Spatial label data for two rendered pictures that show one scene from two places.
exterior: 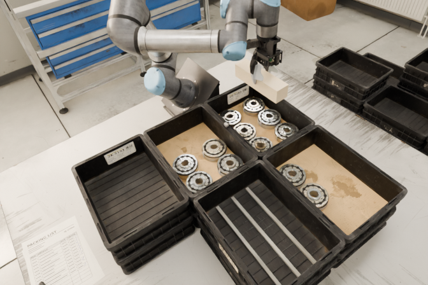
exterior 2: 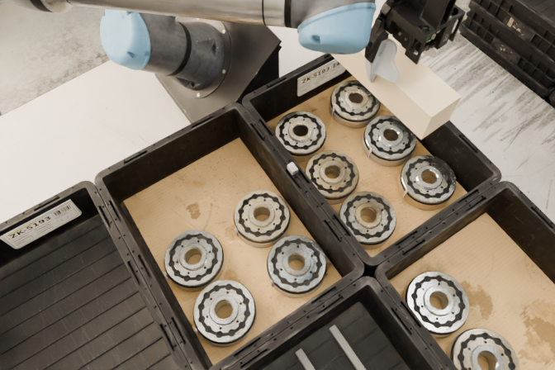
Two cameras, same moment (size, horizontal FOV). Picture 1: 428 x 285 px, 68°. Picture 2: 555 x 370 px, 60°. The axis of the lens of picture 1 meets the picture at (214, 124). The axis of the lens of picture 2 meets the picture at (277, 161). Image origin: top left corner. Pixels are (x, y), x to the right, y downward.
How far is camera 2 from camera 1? 0.56 m
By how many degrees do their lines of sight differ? 16
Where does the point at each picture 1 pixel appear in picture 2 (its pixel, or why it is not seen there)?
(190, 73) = not seen: hidden behind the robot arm
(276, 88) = (429, 108)
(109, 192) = (18, 318)
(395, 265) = not seen: outside the picture
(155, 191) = (125, 320)
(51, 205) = not seen: outside the picture
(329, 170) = (519, 287)
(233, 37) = not seen: outside the picture
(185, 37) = not seen: outside the picture
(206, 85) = (249, 45)
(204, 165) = (237, 255)
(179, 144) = (182, 193)
